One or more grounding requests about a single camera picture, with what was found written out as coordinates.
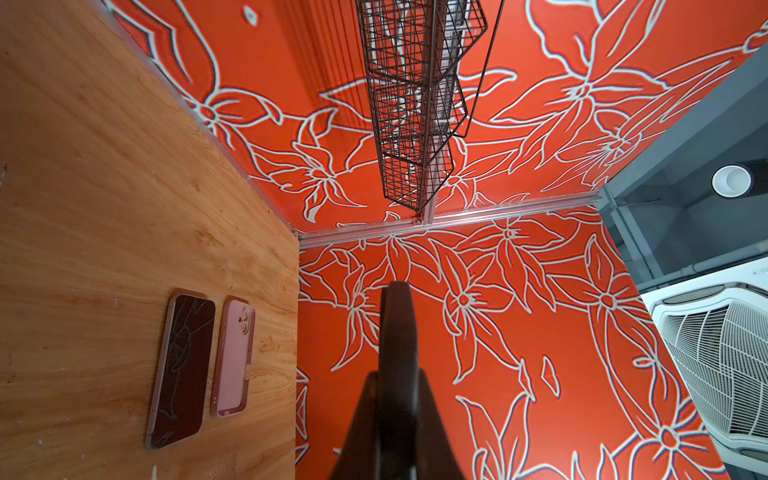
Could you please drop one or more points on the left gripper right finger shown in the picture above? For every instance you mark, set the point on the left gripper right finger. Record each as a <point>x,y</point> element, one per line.
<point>398,383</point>

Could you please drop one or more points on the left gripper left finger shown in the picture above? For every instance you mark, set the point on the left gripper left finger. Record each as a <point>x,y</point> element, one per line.
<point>434,458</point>

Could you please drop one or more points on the pink clear phone case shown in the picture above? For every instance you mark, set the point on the pink clear phone case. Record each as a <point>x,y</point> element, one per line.
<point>234,356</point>

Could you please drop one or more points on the phone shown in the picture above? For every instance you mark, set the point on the phone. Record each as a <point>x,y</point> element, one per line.
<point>179,392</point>

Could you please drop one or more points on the white ceiling air conditioner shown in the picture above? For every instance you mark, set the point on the white ceiling air conditioner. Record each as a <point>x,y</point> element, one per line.
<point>717,338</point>

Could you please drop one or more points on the round white ceiling light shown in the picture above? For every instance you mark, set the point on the round white ceiling light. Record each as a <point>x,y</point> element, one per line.
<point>732,181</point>

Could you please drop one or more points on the black wire basket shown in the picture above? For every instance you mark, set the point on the black wire basket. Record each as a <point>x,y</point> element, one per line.
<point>411,53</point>

